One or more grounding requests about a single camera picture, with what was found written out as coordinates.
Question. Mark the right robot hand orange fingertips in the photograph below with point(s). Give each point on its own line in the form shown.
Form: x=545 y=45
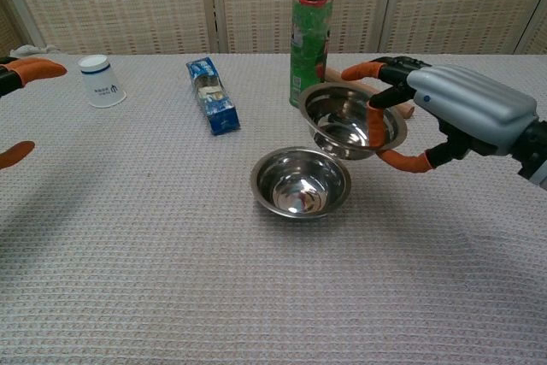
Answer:
x=470 y=100

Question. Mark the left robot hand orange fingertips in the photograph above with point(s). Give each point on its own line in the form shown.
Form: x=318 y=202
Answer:
x=34 y=68

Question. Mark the small metal bowl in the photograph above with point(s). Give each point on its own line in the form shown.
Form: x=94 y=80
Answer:
x=273 y=207
x=299 y=185
x=337 y=117

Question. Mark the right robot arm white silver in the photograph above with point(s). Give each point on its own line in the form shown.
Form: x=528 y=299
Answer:
x=534 y=147

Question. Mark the woven bamboo screen panel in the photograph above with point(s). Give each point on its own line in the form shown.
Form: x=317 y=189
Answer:
x=536 y=36
x=461 y=1
x=256 y=6
x=119 y=1
x=10 y=27

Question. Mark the white paper cup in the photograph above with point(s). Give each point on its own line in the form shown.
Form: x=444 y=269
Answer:
x=100 y=83

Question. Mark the green cylindrical snack can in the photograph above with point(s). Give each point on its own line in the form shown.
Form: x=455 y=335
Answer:
x=307 y=40

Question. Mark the blue cookie package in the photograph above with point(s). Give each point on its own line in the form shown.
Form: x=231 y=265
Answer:
x=213 y=95

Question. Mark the white woven tablecloth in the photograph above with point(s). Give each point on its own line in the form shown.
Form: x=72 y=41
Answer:
x=128 y=254

